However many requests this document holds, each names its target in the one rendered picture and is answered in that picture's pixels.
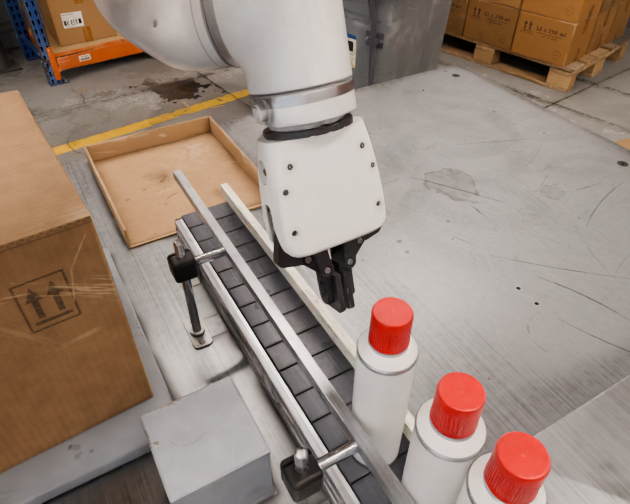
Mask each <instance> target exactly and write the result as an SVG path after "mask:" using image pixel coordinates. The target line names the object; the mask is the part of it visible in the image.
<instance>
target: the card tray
mask: <svg viewBox="0 0 630 504"><path fill-rule="evenodd" d="M83 147H84V150H85V153H86V156H87V160H88V163H89V165H90V167H91V169H92V171H93V174H94V176H95V178H96V180H97V182H98V184H99V186H100V188H101V191H102V193H103V195H104V197H105V199H106V201H107V203H108V205H109V208H110V210H111V212H112V214H113V216H114V218H115V220H116V222H117V225H118V227H119V229H120V231H121V233H122V235H123V237H124V239H125V242H126V244H127V246H128V248H129V250H130V249H133V248H136V247H139V246H142V245H145V244H148V243H152V242H155V241H158V240H161V239H164V238H167V237H170V236H173V235H176V234H177V231H176V226H175V220H176V219H178V218H181V217H182V215H185V214H188V213H192V212H195V209H194V208H193V206H192V205H191V203H190V202H189V200H188V199H187V197H186V196H185V194H184V193H183V191H182V190H181V188H180V187H179V185H178V184H177V182H176V181H175V179H174V176H173V171H176V170H179V169H180V170H181V171H182V173H183V174H184V176H185V177H186V178H187V180H188V181H189V183H190V184H191V186H192V187H193V188H194V190H195V191H196V193H197V194H198V196H199V197H200V198H201V200H202V201H203V203H204V204H205V205H206V207H207V208H208V207H211V206H214V205H217V204H220V203H224V202H227V201H226V200H225V198H224V197H223V196H222V193H221V186H220V185H221V184H224V183H227V184H228V185H229V186H230V187H231V189H232V190H233V191H234V192H235V194H236V195H237V196H238V197H239V199H240V200H241V201H242V202H243V204H244V205H245V206H246V207H247V209H248V210H249V211H250V210H253V209H256V208H259V207H262V203H261V195H260V188H259V178H258V168H257V167H256V166H255V165H254V163H253V162H252V161H251V160H250V159H249V158H248V157H247V156H246V155H245V154H244V152H243V151H242V150H241V149H240V148H239V147H238V146H237V145H236V144H235V143H234V141H233V140H232V139H231V138H230V137H229V136H228V135H227V134H226V133H225V132H224V130H223V129H222V128H221V127H220V126H219V125H218V124H217V123H216V122H215V121H214V119H213V118H212V117H211V116H210V115H209V116H205V117H201V118H197V119H193V120H189V121H185V122H180V123H176V124H172V125H168V126H164V127H160V128H156V129H152V130H148V131H144V132H140V133H135V134H131V135H127V136H123V137H119V138H115V139H111V140H107V141H103V142H99V143H94V144H90V145H86V146H83Z"/></svg>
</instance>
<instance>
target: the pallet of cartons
mask: <svg viewBox="0 0 630 504"><path fill-rule="evenodd" d="M629 17H630V0H452V3H451V7H450V12H449V16H448V20H447V25H446V29H445V33H444V34H447V35H450V36H454V37H457V38H460V39H463V40H467V41H470V42H473V43H476V47H475V50H474V53H472V52H469V51H466V50H463V49H460V48H457V47H453V46H450V45H447V44H444V43H442V47H441V52H444V53H447V54H450V55H453V56H456V57H459V58H463V59H466V60H469V61H472V62H475V63H478V64H481V65H484V66H487V67H490V68H493V69H496V70H499V71H502V72H505V73H508V74H511V75H514V76H516V77H519V78H522V79H525V80H528V81H531V82H534V83H537V84H540V85H543V86H546V87H549V88H551V89H554V90H557V91H560V92H563V93H567V92H568V91H570V90H572V89H573V87H574V83H575V80H576V76H577V74H579V75H583V76H586V77H589V78H592V77H594V76H595V75H597V74H599V73H600V72H601V71H602V67H603V65H604V62H605V59H606V60H609V61H613V62H618V61H620V60H621V59H623V56H624V54H625V51H626V49H627V46H628V42H629V40H630V38H629V37H626V36H622V35H623V33H624V30H625V27H626V25H627V22H628V19H629ZM501 51H502V52H505V53H508V54H512V55H515V56H518V57H521V58H524V59H528V60H531V61H534V62H537V63H541V64H544V65H547V66H551V67H550V69H549V70H550V71H549V73H548V77H546V76H543V75H540V74H537V73H534V72H531V71H528V70H525V69H522V68H519V67H515V66H512V65H509V64H506V63H503V62H500V61H499V59H500V55H501Z"/></svg>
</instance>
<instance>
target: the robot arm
mask: <svg viewBox="0 0 630 504"><path fill-rule="evenodd" d="M94 2H95V4H96V7H97V9H98V10H99V12H100V13H101V15H102V16H103V17H104V19H105V20H106V21H107V22H108V23H109V25H110V26H111V27H112V28H113V29H114V30H115V31H117V32H118V33H119V34H120V35H122V36H123V37H124V38H125V39H127V40H128V41H129V42H131V43H132V44H134V45H135V46H136V47H138V48H139V49H141V50H142V51H144V52H145V53H147V54H148V55H150V56H152V57H153V58H155V59H157V60H158V61H160V62H162V63H164V64H166V65H168V66H170V67H172V68H175V69H178V70H182V71H189V72H203V71H212V70H219V69H225V68H231V67H237V66H239V67H241V69H242V70H243V72H244V74H245V78H246V82H247V87H248V91H249V95H250V98H251V101H252V113H253V116H254V118H255V120H256V123H257V124H262V125H267V126H268V127H267V128H265V129H264V130H263V135H264V136H261V137H259V138H258V139H257V161H258V178H259V188H260V195H261V203H262V209H263V215H264V221H265V226H266V230H267V233H268V237H269V239H270V241H271V242H272V243H273V244H274V248H273V261H274V263H275V264H276V265H278V266H279V267H280V268H289V267H297V266H300V265H304V266H306V267H308V268H310V269H312V270H314V271H316V276H317V281H318V286H319V292H320V296H321V299H322V301H323V302H324V303H325V304H327V305H329V306H331V307H332V308H333V309H335V310H336V311H337V312H339V313H342V312H345V310H346V308H347V309H351V308H354V307H355V302H354V296H353V294H354V293H355V286H354V280H353V274H352V267H354V266H355V264H356V255H357V253H358V251H359V250H360V248H361V246H362V244H363V243H364V241H365V240H368V239H369V238H370V237H372V236H373V235H375V234H376V233H378V232H379V231H380V229H381V225H382V224H383V223H384V222H385V219H386V209H385V201H384V195H383V190H382V185H381V179H380V175H379V171H378V166H377V162H376V158H375V154H374V151H373V147H372V144H371V141H370V138H369V135H368V132H367V130H366V127H365V124H364V122H363V119H362V118H361V117H356V116H353V115H352V114H351V113H349V112H351V111H353V110H354V109H355V108H356V107H357V104H356V97H355V89H354V82H353V76H352V68H351V60H350V53H349V46H348V39H347V32H346V25H345V17H344V10H343V3H342V0H94ZM329 248H330V253H331V259H330V256H329V253H328V250H327V249H329Z"/></svg>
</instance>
